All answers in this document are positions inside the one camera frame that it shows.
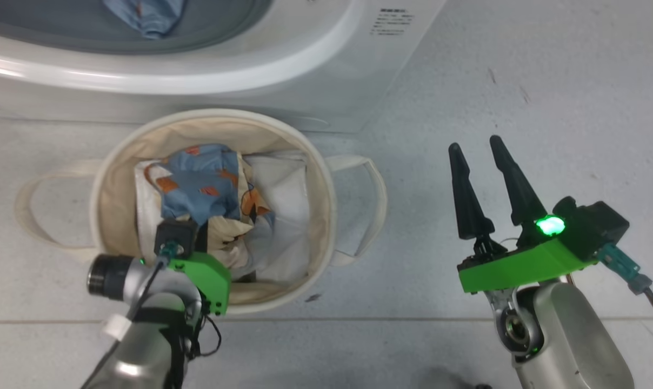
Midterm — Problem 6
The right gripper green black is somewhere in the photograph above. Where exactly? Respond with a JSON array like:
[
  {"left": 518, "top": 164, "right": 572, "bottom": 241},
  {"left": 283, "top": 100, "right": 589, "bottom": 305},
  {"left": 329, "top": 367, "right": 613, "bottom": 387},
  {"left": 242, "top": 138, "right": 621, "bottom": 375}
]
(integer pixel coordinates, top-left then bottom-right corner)
[{"left": 448, "top": 135, "right": 597, "bottom": 294}]

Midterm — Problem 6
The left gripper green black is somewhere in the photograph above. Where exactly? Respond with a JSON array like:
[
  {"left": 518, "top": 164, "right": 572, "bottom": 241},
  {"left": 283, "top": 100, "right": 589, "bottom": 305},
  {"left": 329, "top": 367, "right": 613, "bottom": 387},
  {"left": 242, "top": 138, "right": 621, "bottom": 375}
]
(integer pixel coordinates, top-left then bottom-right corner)
[{"left": 87, "top": 251, "right": 231, "bottom": 317}]

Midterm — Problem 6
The cream blue printed garment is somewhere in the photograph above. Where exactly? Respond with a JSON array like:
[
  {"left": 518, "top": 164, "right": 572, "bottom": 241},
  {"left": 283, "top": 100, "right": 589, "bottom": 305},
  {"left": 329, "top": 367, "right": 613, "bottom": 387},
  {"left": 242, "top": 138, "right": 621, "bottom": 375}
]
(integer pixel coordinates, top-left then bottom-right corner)
[{"left": 135, "top": 143, "right": 276, "bottom": 271}]

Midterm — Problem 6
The light blue printed garment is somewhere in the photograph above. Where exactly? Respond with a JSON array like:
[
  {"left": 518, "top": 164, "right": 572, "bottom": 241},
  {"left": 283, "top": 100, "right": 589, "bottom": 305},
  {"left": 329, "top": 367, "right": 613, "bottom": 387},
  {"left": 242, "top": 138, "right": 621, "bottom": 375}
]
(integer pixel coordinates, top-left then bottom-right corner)
[{"left": 102, "top": 0, "right": 186, "bottom": 39}]

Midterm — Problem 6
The cream fabric laundry basket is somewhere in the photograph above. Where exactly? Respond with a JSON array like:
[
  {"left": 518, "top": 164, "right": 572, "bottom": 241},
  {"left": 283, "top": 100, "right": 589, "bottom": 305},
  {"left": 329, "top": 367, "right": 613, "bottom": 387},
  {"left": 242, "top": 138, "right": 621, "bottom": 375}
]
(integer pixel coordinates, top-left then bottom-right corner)
[{"left": 14, "top": 108, "right": 388, "bottom": 315}]

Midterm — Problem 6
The white front-load washing machine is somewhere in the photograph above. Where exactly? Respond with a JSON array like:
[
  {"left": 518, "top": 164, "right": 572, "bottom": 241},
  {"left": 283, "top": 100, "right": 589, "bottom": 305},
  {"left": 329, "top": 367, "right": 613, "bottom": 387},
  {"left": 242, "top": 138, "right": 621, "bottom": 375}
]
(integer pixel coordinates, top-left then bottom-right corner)
[{"left": 0, "top": 0, "right": 447, "bottom": 133}]

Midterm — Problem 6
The grey rubber door gasket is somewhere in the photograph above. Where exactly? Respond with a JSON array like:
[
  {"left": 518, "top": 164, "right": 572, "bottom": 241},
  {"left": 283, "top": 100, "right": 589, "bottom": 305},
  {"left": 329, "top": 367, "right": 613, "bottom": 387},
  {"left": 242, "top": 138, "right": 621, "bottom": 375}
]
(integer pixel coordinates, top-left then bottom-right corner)
[{"left": 0, "top": 0, "right": 276, "bottom": 55}]

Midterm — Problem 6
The white cloth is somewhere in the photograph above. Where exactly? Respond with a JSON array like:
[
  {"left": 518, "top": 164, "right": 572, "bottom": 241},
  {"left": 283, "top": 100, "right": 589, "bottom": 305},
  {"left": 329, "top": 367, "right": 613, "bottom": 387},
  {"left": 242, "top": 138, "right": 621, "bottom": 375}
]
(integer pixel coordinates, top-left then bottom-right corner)
[{"left": 243, "top": 151, "right": 312, "bottom": 284}]

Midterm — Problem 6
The thin black left gripper cable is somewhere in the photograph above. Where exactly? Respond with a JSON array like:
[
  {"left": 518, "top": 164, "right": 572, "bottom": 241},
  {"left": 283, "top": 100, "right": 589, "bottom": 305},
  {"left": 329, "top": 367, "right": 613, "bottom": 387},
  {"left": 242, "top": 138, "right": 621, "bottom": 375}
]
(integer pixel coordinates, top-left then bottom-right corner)
[{"left": 196, "top": 316, "right": 222, "bottom": 358}]

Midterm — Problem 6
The teal plug left camera cable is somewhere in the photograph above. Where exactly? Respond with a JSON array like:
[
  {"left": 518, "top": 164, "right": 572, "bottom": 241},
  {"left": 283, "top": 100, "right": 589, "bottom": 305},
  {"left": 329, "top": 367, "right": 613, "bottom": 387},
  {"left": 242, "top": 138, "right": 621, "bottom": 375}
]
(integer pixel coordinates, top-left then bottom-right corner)
[{"left": 81, "top": 243, "right": 180, "bottom": 389}]

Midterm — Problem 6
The teal plug camera cable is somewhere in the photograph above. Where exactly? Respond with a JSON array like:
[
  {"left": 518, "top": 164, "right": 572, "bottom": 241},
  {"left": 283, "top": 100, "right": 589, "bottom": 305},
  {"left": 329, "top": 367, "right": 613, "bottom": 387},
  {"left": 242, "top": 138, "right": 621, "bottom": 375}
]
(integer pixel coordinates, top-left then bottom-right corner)
[
  {"left": 81, "top": 243, "right": 180, "bottom": 389},
  {"left": 597, "top": 243, "right": 653, "bottom": 341}
]

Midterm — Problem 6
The teal plug right camera cable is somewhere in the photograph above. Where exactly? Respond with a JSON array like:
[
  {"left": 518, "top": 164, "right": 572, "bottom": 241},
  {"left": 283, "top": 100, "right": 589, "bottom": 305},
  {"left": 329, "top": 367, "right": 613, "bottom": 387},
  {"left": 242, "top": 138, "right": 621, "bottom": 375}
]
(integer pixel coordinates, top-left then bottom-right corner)
[{"left": 597, "top": 243, "right": 653, "bottom": 341}]

